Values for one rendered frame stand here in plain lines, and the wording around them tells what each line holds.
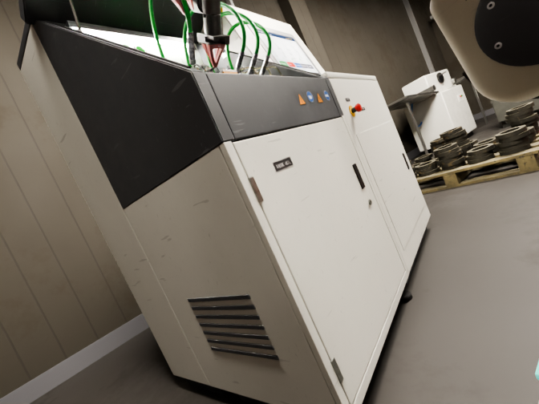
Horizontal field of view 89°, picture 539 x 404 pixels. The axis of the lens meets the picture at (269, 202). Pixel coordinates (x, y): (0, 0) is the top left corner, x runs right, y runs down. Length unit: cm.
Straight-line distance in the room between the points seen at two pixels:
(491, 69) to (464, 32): 5
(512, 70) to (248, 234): 51
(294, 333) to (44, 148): 230
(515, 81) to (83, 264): 245
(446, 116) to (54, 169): 468
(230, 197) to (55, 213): 200
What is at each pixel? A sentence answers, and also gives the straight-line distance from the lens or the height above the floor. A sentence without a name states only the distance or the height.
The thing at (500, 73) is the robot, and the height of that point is 68.
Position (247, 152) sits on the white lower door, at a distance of 64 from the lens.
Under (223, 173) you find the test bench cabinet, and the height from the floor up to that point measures 73.
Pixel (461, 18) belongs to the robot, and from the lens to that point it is 42.
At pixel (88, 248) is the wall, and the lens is 249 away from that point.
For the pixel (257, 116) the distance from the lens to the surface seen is 73.
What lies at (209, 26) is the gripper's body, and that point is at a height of 120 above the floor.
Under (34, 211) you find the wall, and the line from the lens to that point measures 254.
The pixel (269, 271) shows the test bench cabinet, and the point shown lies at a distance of 65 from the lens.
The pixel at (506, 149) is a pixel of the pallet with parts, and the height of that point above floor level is 18.
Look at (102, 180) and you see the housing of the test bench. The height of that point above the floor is 92.
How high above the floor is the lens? 68
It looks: 4 degrees down
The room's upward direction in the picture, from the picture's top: 24 degrees counter-clockwise
